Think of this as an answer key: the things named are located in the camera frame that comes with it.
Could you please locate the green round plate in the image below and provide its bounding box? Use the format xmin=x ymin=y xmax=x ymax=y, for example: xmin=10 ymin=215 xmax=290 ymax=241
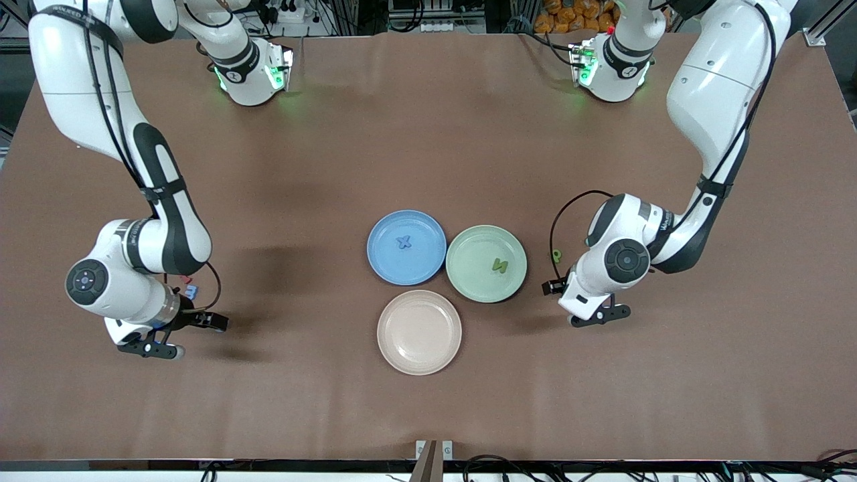
xmin=445 ymin=224 xmax=528 ymax=304

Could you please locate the beige round plate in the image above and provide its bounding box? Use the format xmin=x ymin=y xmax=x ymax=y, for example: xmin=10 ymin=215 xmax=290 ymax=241
xmin=376 ymin=289 xmax=463 ymax=376

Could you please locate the blue round plate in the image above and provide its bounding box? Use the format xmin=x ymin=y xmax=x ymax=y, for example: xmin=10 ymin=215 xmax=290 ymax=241
xmin=366 ymin=210 xmax=447 ymax=287

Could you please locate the brown table cover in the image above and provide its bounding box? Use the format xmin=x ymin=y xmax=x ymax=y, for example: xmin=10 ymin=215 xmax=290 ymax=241
xmin=0 ymin=30 xmax=857 ymax=464

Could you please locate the orange items pile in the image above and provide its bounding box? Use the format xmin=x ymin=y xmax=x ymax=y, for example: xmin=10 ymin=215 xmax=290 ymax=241
xmin=534 ymin=0 xmax=620 ymax=34

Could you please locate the white power strip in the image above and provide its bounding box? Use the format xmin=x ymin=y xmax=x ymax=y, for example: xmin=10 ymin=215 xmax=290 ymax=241
xmin=264 ymin=0 xmax=315 ymax=25
xmin=418 ymin=19 xmax=487 ymax=34

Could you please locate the metal table edge bracket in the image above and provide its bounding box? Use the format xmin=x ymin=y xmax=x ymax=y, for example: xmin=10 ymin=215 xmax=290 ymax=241
xmin=415 ymin=440 xmax=454 ymax=463

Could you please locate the brown post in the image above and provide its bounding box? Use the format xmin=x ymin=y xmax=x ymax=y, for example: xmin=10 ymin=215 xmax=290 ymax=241
xmin=409 ymin=440 xmax=439 ymax=482

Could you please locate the black base cable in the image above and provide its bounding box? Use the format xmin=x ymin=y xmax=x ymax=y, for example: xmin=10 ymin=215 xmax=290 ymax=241
xmin=522 ymin=30 xmax=578 ymax=68

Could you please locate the aluminium frame profile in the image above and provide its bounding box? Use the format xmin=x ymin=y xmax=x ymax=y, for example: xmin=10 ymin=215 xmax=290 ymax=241
xmin=803 ymin=0 xmax=857 ymax=48

